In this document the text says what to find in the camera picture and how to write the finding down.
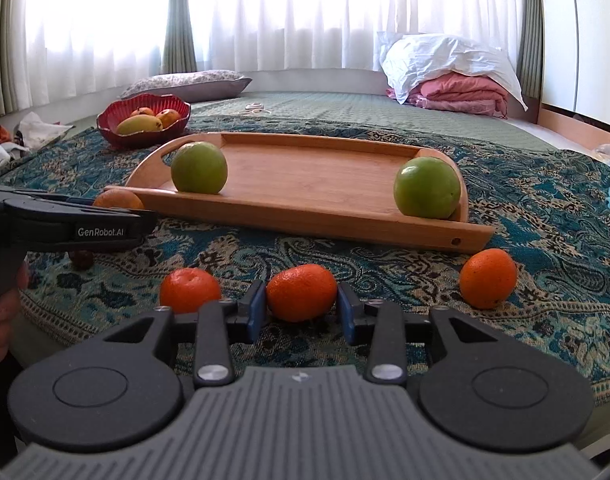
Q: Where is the yellow mango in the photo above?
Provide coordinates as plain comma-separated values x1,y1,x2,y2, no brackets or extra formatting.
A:
116,114,163,136

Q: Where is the white sheer curtain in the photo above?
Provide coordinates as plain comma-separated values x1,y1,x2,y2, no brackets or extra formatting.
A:
24,0,526,77

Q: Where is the smooth green apple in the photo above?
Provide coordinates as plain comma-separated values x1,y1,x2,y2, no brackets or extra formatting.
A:
393,156,462,220

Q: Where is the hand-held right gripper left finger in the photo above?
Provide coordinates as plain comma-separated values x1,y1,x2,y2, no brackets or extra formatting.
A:
102,280,267,388

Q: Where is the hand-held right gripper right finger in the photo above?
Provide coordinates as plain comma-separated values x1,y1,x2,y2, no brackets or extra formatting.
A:
336,282,508,387

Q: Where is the wooden serving tray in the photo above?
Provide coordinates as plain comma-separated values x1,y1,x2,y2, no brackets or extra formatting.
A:
124,131,496,255

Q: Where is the teal paisley blanket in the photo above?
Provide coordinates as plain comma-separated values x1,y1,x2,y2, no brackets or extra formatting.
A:
0,115,610,406

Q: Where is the floral grey pillow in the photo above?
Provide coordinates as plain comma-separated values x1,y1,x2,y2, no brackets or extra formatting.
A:
119,71,253,103

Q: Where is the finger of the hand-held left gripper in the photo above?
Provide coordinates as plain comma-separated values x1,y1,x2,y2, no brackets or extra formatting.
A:
60,196,159,227

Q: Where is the person's left hand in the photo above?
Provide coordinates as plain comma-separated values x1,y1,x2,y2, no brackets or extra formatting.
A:
0,261,31,366

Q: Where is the speckled green citrus fruit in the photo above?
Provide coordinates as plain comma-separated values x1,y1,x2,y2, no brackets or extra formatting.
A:
171,141,229,195

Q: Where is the crumpled white paper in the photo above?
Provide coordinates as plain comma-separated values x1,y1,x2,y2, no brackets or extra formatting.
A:
15,112,76,150

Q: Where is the white duvet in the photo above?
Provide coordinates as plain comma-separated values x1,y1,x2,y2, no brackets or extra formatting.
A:
376,31,530,111

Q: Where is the large dull orange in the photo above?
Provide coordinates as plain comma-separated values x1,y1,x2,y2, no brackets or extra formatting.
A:
92,188,145,211

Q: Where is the white wardrobe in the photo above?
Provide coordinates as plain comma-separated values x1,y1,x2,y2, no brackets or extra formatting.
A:
537,0,610,133

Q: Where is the green quilted bedspread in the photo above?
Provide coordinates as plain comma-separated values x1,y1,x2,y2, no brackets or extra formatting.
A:
187,91,556,153

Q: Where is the folded pink blanket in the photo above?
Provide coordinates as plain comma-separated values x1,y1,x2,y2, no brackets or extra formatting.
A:
386,71,509,119

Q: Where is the small orange mandarin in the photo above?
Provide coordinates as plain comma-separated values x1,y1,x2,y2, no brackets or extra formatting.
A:
266,264,338,323
159,267,222,315
459,248,518,310

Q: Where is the small brown fruit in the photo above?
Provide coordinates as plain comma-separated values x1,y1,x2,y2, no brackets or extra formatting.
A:
68,249,95,271

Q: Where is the red ribbed glass bowl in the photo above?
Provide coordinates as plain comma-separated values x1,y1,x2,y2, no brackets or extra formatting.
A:
96,93,192,150

